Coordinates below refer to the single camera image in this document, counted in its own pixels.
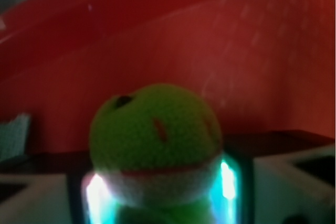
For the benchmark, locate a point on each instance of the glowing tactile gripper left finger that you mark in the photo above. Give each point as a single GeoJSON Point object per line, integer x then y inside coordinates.
{"type": "Point", "coordinates": [54, 188]}

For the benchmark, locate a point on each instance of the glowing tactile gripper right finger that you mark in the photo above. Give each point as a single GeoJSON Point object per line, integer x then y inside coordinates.
{"type": "Point", "coordinates": [276, 177]}

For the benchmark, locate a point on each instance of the red plastic tray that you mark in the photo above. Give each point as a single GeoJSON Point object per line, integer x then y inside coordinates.
{"type": "Point", "coordinates": [261, 64]}

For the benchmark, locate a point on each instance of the green plush frog toy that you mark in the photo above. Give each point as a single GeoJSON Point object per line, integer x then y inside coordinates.
{"type": "Point", "coordinates": [159, 152]}

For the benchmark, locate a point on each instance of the teal green cloth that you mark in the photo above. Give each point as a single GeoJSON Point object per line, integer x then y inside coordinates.
{"type": "Point", "coordinates": [14, 135]}

